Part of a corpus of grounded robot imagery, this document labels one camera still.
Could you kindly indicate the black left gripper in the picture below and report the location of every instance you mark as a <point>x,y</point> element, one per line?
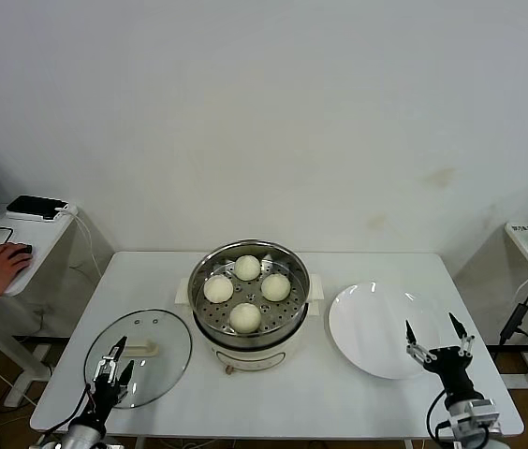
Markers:
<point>107,397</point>

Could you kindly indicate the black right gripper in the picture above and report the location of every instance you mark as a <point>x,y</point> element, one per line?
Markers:
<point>451,369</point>

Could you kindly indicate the round glass pot lid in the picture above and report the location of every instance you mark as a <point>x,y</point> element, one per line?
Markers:
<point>170,346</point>

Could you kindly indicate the white steamed baozi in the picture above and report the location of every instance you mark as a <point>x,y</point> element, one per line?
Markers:
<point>247,267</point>
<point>275,286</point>
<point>218,288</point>
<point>245,318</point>

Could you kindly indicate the black computer mouse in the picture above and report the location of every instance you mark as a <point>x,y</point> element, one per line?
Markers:
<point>25,249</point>

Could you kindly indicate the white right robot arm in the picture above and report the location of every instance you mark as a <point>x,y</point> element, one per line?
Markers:
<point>465,435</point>

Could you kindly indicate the stainless steel steamer basket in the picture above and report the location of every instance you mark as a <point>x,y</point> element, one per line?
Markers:
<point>287,313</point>

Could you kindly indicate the round white plate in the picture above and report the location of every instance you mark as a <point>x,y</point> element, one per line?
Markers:
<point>371,332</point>

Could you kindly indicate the white electric cooking pot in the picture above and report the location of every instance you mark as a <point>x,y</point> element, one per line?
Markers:
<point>254,357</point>

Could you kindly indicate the white printed label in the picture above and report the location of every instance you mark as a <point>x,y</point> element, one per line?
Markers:
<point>522,228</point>

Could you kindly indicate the black smartphone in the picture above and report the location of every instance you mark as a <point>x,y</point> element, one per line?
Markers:
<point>34,204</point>

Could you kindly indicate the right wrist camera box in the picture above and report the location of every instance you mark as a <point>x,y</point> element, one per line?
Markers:
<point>481,416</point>

